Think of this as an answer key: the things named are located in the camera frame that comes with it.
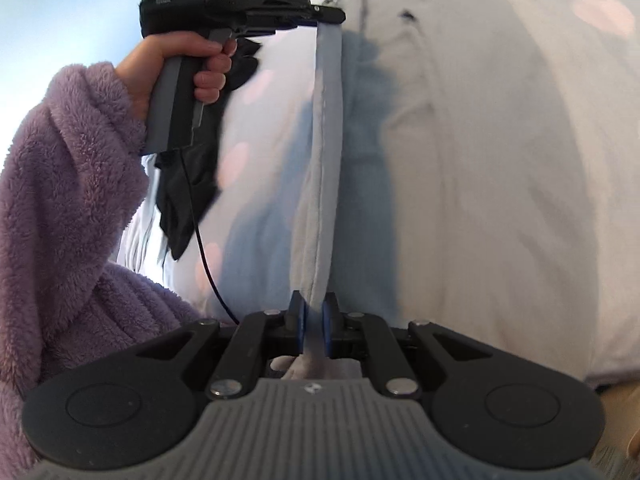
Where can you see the light blue garment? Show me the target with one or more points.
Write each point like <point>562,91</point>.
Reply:
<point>475,185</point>

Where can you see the black garment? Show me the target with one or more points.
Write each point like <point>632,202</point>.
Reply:
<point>172,200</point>

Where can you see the person's left hand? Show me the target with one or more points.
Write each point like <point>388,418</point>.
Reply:
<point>145,65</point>

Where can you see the person's left forearm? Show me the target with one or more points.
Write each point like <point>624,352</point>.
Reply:
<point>65,160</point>

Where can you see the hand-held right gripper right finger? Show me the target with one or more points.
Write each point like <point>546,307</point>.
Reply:
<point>327,330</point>

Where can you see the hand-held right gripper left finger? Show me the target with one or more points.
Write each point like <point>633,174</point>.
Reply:
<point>299,330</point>

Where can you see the person's purple fleece robe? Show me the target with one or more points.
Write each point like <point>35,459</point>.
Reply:
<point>75,320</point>

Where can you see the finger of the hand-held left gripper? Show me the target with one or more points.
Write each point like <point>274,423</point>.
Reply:
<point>330,15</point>

